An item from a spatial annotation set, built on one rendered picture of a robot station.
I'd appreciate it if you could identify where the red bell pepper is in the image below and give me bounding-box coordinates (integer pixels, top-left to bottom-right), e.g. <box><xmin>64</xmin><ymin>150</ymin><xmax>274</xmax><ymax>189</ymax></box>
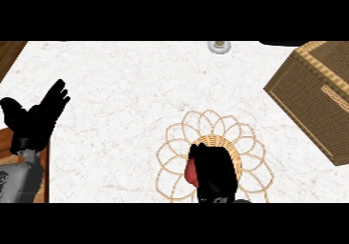
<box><xmin>183</xmin><ymin>157</ymin><xmax>200</xmax><ymax>189</ymax></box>

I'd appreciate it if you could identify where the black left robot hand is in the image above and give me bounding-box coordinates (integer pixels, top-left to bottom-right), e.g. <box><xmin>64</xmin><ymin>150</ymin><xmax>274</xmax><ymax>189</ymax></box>
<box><xmin>0</xmin><ymin>78</ymin><xmax>72</xmax><ymax>152</ymax></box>

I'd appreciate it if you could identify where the grey round knob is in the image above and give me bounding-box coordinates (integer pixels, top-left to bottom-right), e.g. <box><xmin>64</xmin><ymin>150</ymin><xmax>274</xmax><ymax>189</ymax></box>
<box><xmin>206</xmin><ymin>41</ymin><xmax>232</xmax><ymax>55</ymax></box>

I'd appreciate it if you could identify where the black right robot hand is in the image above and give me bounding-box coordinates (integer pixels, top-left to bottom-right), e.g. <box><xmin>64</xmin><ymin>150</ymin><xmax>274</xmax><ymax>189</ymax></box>
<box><xmin>187</xmin><ymin>142</ymin><xmax>240</xmax><ymax>204</ymax></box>

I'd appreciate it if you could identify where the brown wicker basket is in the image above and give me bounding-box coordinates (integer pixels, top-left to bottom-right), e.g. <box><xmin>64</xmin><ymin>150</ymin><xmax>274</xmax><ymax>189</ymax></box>
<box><xmin>263</xmin><ymin>41</ymin><xmax>349</xmax><ymax>167</ymax></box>

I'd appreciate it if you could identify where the dark appliance edge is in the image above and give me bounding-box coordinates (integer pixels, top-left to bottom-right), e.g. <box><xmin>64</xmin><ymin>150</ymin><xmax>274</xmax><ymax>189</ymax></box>
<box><xmin>257</xmin><ymin>41</ymin><xmax>309</xmax><ymax>48</ymax></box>

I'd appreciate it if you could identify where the brown wooden cabinet panel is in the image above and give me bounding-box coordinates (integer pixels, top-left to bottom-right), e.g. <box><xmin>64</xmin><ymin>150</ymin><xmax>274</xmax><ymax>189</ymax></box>
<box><xmin>0</xmin><ymin>41</ymin><xmax>29</xmax><ymax>92</ymax></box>

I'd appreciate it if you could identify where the woven flower-shaped wicker placemat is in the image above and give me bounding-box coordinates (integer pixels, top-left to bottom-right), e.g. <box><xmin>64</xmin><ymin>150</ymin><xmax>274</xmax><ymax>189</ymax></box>
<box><xmin>155</xmin><ymin>109</ymin><xmax>276</xmax><ymax>204</ymax></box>

